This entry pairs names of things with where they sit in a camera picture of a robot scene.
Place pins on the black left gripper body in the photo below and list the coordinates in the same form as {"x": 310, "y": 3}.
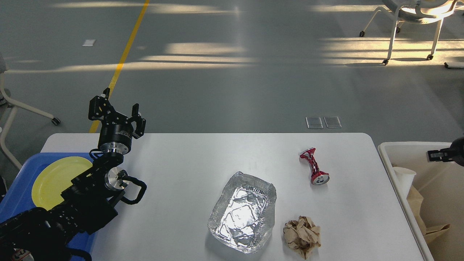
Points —
{"x": 116, "y": 134}

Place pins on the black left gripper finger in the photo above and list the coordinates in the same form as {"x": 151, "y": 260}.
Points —
{"x": 140, "y": 122}
{"x": 100, "y": 109}

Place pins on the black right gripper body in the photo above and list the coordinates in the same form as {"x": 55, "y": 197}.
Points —
{"x": 457, "y": 151}

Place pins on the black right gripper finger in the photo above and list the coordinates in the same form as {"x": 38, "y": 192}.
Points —
{"x": 439, "y": 155}

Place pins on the wooden board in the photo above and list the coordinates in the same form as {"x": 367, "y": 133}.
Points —
{"x": 415, "y": 200}

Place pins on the yellow plastic plate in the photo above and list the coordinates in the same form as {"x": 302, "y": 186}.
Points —
{"x": 55, "y": 178}

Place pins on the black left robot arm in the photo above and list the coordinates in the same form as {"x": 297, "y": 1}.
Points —
{"x": 89, "y": 203}

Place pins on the white plastic bin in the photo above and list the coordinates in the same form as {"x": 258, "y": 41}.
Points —
{"x": 441, "y": 185}

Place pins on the white chair base left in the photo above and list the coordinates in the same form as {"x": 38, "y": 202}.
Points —
{"x": 9, "y": 109}

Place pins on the blue plastic tray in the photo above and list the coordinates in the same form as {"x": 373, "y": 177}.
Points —
{"x": 18, "y": 195}

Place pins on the crushed red soda can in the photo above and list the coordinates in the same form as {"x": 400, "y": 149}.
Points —
{"x": 317, "y": 176}

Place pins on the aluminium foil tray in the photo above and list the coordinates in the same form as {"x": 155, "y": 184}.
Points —
{"x": 244, "y": 215}

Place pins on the white office chair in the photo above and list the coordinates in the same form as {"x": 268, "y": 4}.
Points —
{"x": 414, "y": 12}

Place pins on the crumpled brown paper ball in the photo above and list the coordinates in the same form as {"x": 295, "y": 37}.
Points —
{"x": 302, "y": 236}

